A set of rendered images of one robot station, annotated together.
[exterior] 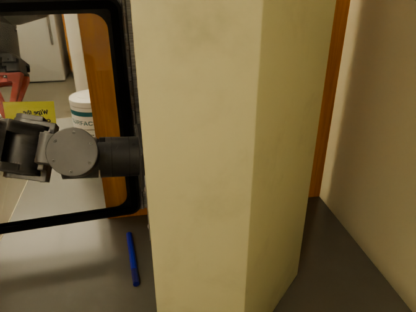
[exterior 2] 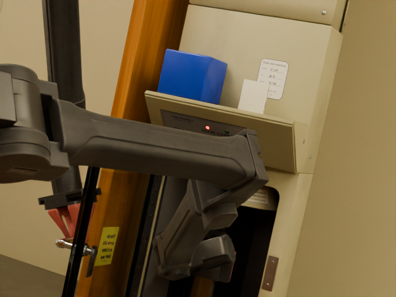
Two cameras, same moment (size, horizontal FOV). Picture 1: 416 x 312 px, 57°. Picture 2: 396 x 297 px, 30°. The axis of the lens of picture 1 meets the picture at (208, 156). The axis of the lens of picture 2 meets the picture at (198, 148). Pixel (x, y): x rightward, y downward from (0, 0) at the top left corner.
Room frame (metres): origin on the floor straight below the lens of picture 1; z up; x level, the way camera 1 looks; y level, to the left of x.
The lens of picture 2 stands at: (-0.31, 1.41, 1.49)
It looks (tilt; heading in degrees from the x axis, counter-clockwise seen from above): 3 degrees down; 303
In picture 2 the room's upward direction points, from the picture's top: 12 degrees clockwise
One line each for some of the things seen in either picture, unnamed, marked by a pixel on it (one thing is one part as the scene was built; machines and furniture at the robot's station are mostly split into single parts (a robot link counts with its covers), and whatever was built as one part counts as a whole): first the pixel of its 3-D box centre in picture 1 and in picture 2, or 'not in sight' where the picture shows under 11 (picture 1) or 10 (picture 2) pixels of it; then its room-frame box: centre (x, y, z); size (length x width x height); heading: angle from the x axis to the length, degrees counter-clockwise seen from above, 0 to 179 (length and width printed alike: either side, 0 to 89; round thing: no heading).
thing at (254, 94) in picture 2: not in sight; (253, 96); (0.42, 0.14, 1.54); 0.05 x 0.05 x 0.06; 28
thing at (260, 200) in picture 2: not in sight; (244, 188); (0.48, -0.01, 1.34); 0.18 x 0.18 x 0.05
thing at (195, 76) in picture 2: not in sight; (192, 77); (0.56, 0.16, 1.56); 0.10 x 0.10 x 0.09; 10
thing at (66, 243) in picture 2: not in sight; (78, 243); (0.60, 0.36, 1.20); 0.10 x 0.05 x 0.03; 105
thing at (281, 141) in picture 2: not in sight; (221, 131); (0.47, 0.15, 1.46); 0.32 x 0.12 x 0.10; 10
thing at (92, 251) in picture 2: not in sight; (88, 261); (0.55, 0.38, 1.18); 0.02 x 0.02 x 0.06; 15
